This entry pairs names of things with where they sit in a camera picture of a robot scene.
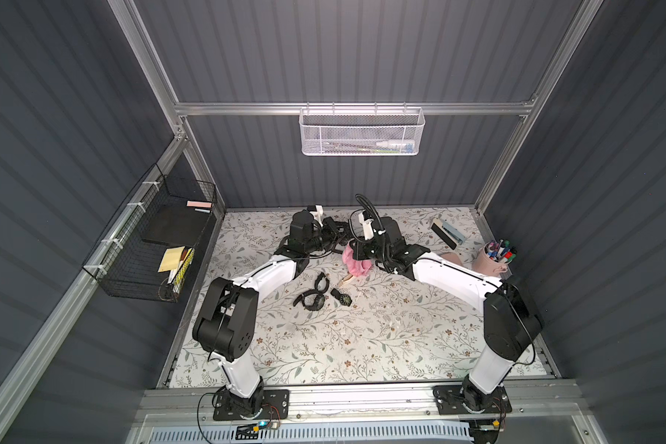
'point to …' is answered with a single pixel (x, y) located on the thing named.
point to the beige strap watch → (348, 277)
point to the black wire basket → (149, 249)
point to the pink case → (450, 258)
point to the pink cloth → (356, 267)
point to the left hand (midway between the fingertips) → (353, 224)
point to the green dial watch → (344, 298)
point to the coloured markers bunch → (500, 251)
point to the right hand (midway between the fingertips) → (353, 241)
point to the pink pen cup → (487, 266)
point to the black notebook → (179, 224)
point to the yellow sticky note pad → (171, 259)
